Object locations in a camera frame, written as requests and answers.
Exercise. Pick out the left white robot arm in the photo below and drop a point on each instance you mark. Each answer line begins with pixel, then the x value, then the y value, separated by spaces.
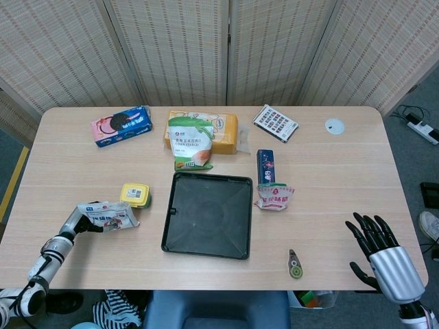
pixel 48 264

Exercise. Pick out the green grey correction tape dispenser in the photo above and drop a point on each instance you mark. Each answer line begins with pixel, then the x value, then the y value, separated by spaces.
pixel 295 269

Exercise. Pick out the white sneaker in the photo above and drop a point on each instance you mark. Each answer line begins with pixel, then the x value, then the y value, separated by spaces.
pixel 430 224

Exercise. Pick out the black flat device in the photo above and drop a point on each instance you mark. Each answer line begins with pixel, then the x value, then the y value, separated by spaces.
pixel 431 194

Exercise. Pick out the white round desk grommet cover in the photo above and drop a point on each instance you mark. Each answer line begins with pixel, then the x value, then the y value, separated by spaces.
pixel 334 126

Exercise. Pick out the green white corn starch bag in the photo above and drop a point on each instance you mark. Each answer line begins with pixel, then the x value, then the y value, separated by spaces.
pixel 190 144

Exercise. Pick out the clear box with coloured items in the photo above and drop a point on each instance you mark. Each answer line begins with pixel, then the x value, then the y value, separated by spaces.
pixel 313 299

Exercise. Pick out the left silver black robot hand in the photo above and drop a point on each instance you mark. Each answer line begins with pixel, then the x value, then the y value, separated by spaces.
pixel 72 222

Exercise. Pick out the black white striped cloth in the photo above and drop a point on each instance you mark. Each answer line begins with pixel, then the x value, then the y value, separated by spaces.
pixel 113 310

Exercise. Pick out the light blue round object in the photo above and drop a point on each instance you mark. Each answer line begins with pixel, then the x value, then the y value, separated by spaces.
pixel 85 325

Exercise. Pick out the dark blue rectangular box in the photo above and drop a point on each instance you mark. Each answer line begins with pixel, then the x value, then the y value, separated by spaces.
pixel 266 166

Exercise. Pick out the black square plastic tray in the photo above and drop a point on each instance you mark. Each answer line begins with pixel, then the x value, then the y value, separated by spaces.
pixel 207 219

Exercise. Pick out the black white printed card pack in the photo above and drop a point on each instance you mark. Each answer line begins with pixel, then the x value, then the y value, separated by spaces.
pixel 275 123

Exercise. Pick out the small yellow-lidded green container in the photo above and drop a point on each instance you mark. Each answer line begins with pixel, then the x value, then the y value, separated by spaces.
pixel 134 193

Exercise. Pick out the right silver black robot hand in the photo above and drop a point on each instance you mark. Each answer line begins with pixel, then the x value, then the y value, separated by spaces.
pixel 394 274

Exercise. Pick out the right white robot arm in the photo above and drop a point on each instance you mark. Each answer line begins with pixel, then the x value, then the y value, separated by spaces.
pixel 415 313

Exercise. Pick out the black shoe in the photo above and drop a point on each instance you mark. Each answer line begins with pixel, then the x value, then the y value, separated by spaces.
pixel 67 303

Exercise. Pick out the blue pink cookie box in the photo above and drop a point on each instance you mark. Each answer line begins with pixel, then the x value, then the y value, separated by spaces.
pixel 123 127

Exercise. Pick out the woven folding screen panel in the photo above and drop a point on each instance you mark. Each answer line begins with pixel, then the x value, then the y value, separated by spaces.
pixel 171 51
pixel 278 51
pixel 61 51
pixel 13 114
pixel 377 51

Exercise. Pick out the white power strip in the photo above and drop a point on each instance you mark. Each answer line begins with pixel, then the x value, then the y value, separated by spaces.
pixel 423 129

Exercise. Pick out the dark blue chair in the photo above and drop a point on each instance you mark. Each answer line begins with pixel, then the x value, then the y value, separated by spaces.
pixel 219 308

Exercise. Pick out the orange yellow plastic food package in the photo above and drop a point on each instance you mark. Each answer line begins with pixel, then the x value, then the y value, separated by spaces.
pixel 224 132

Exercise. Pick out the red white small packet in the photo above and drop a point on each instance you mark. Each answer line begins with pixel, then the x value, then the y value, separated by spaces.
pixel 274 198

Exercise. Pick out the white snack bag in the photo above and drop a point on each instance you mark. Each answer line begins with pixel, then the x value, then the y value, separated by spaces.
pixel 109 214

